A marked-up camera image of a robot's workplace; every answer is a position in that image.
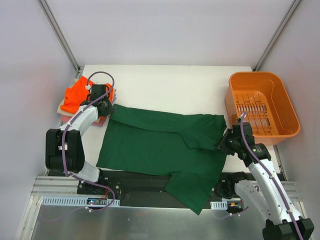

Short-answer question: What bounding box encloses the orange folded t shirt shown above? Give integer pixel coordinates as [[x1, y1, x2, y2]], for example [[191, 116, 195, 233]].
[[60, 76, 114, 115]]

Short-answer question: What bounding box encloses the white cable duct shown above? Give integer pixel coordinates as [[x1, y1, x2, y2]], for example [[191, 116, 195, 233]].
[[210, 200, 228, 211], [42, 196, 120, 208]]

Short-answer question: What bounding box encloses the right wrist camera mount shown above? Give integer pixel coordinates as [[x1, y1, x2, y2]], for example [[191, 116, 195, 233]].
[[239, 111, 249, 123]]

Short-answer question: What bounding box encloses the right white cable duct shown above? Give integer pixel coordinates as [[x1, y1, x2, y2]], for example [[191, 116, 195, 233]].
[[210, 200, 228, 211]]

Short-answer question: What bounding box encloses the dark green t shirt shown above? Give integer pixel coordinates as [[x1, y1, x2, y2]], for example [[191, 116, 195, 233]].
[[96, 104, 227, 214]]

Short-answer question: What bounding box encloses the right aluminium frame post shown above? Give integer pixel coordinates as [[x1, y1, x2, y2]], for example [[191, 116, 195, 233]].
[[252, 0, 303, 72]]

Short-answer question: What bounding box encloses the left aluminium frame post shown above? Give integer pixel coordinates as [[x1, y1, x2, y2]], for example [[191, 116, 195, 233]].
[[37, 0, 81, 73]]

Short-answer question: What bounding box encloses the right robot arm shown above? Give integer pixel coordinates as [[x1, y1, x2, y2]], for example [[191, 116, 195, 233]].
[[215, 121, 315, 240]]

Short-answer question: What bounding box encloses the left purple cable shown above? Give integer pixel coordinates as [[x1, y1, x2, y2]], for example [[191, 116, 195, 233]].
[[39, 71, 116, 222]]

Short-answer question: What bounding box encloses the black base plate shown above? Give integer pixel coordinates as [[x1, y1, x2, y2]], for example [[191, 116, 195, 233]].
[[75, 170, 245, 212]]

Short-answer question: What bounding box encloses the beige folded t shirt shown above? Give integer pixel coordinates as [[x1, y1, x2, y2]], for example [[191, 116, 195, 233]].
[[56, 78, 119, 126]]

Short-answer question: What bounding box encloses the left white cable duct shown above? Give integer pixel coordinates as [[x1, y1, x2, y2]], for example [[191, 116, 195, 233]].
[[42, 196, 120, 208]]

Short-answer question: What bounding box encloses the aluminium frame post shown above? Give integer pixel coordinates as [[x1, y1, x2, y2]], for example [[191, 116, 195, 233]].
[[37, 0, 81, 73], [252, 0, 303, 72]]

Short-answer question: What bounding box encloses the orange plastic basket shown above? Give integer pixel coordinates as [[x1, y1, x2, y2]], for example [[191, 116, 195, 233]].
[[224, 71, 301, 146]]

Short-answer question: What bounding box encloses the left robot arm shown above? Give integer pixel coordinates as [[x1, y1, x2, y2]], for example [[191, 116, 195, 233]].
[[45, 84, 115, 195]]

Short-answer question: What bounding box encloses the pink folded t shirt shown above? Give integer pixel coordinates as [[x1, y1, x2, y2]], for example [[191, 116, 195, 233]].
[[60, 115, 107, 127]]

